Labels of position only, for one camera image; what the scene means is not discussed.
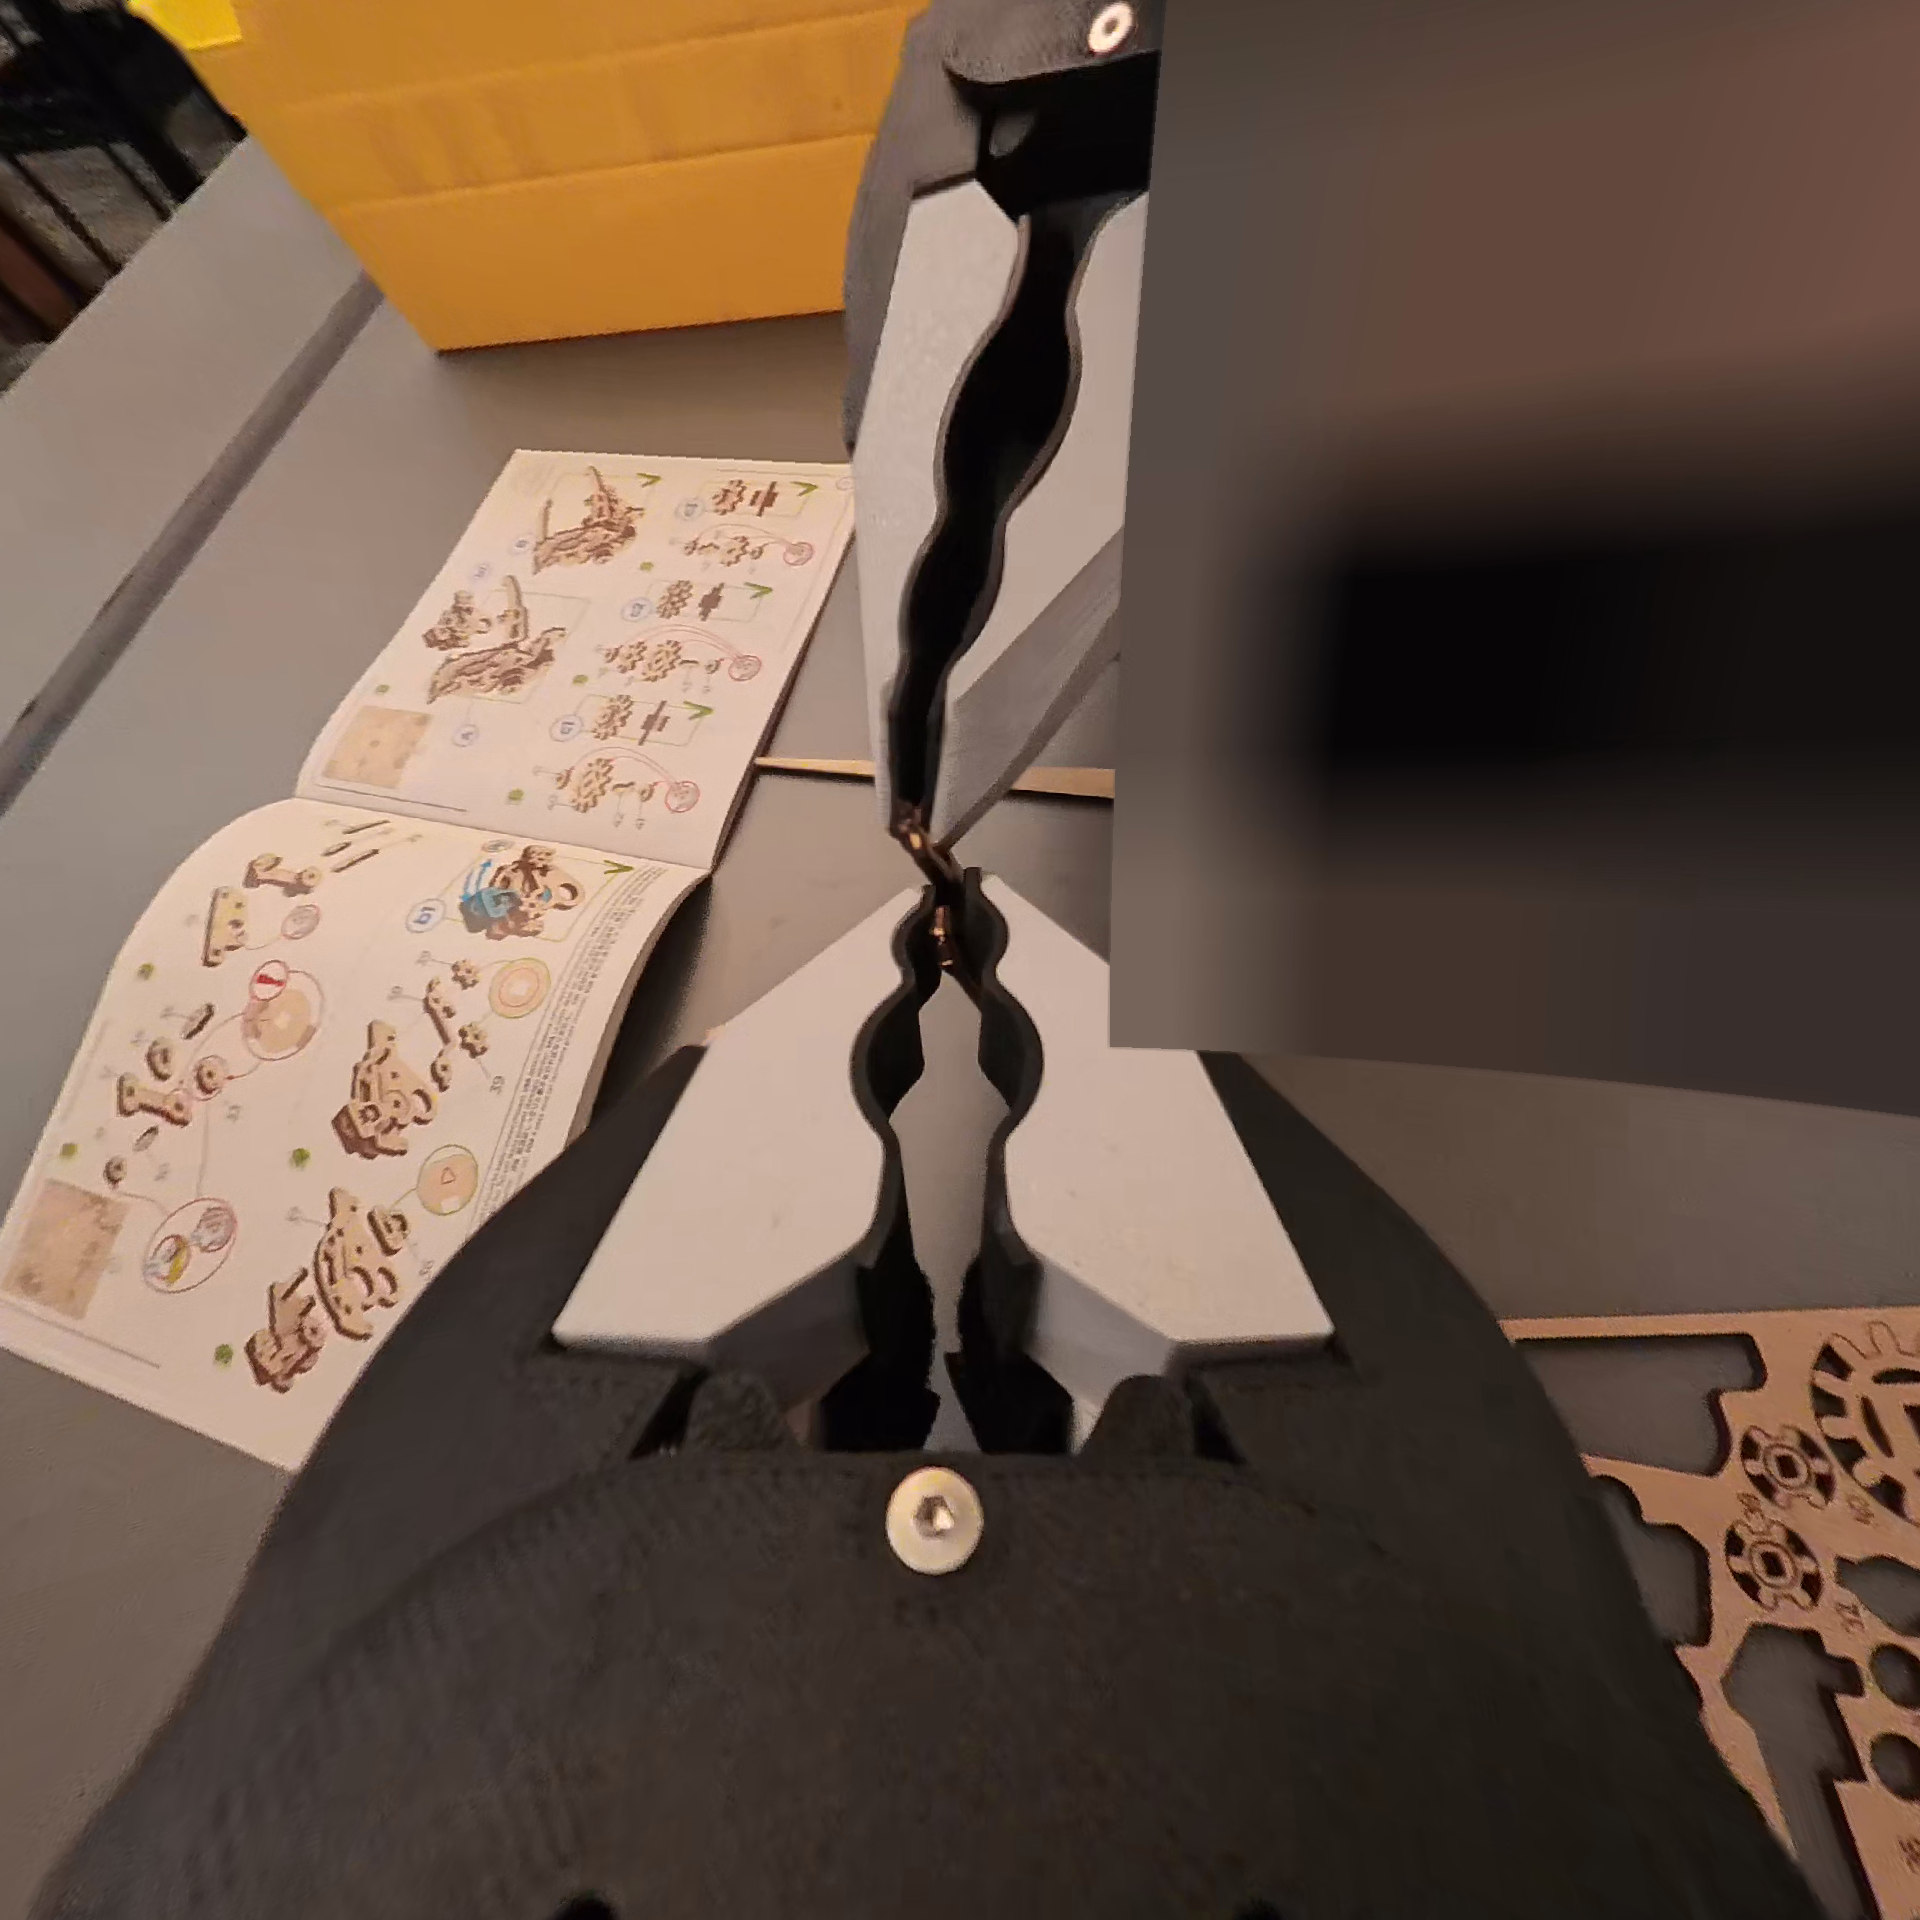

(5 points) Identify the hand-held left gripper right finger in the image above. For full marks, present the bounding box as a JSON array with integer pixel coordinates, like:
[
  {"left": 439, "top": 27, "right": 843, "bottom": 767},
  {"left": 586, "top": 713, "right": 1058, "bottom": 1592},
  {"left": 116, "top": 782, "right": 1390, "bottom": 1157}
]
[{"left": 978, "top": 868, "right": 1336, "bottom": 1448}]

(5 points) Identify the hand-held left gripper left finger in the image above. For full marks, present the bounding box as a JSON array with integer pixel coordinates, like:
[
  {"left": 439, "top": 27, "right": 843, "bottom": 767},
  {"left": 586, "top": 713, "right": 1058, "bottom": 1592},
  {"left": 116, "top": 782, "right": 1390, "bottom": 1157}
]
[{"left": 552, "top": 882, "right": 923, "bottom": 1449}]

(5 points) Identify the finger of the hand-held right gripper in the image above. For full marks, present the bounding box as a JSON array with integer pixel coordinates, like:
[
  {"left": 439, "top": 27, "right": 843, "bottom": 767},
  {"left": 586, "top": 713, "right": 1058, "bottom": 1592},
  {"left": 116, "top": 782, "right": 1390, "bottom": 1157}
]
[
  {"left": 852, "top": 176, "right": 1037, "bottom": 825},
  {"left": 928, "top": 199, "right": 1151, "bottom": 845}
]

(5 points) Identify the small wooden connector part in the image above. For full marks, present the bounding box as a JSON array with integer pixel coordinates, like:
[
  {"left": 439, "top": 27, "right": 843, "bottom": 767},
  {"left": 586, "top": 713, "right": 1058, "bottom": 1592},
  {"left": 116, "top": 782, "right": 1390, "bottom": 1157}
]
[{"left": 892, "top": 804, "right": 968, "bottom": 979}]

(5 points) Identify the laser-cut wooden parts sheet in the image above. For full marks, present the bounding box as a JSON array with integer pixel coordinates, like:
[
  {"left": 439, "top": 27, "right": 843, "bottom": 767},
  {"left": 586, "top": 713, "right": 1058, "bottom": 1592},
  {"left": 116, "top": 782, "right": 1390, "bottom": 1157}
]
[{"left": 1499, "top": 1307, "right": 1920, "bottom": 1920}]

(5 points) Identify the thin wooden stick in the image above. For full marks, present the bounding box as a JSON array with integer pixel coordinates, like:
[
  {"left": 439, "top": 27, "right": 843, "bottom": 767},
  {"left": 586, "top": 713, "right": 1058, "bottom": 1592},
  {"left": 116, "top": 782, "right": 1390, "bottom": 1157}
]
[{"left": 750, "top": 759, "right": 1115, "bottom": 800}]

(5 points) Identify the stack of yellow plastic bins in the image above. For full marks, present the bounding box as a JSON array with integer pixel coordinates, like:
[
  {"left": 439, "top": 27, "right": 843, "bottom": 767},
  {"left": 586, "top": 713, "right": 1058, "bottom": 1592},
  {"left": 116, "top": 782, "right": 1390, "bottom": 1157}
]
[{"left": 127, "top": 0, "right": 933, "bottom": 356}]

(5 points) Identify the illustrated instruction booklet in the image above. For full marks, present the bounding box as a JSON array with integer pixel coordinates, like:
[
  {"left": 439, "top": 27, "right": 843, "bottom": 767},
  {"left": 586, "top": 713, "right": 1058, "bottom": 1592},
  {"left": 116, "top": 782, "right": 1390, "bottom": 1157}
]
[{"left": 0, "top": 448, "right": 854, "bottom": 1472}]

